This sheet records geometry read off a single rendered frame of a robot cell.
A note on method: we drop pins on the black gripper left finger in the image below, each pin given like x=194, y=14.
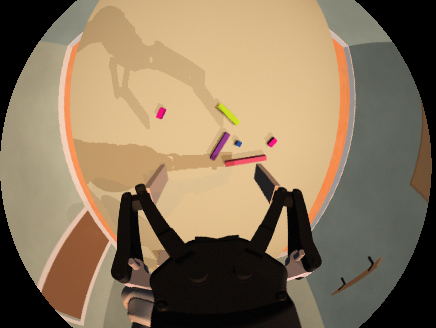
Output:
x=127, y=267

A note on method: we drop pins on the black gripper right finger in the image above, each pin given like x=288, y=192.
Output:
x=303, y=256

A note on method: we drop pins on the pink rod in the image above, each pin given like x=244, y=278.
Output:
x=245, y=160

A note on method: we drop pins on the purple rod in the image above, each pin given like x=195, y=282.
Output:
x=219, y=146

